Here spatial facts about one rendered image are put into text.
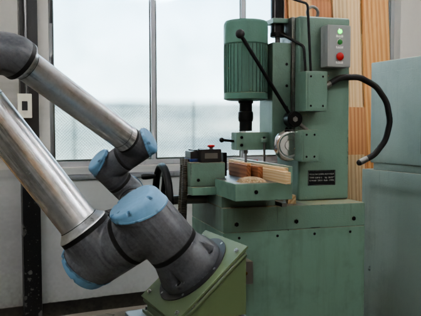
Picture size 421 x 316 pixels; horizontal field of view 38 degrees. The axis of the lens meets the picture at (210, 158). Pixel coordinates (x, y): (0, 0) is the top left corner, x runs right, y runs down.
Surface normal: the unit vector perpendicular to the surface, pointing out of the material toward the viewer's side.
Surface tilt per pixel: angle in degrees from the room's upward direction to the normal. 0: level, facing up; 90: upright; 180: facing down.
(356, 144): 87
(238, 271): 90
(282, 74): 90
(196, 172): 90
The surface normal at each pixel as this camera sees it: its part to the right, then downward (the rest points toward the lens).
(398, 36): -0.91, 0.03
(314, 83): 0.29, 0.05
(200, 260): 0.33, -0.37
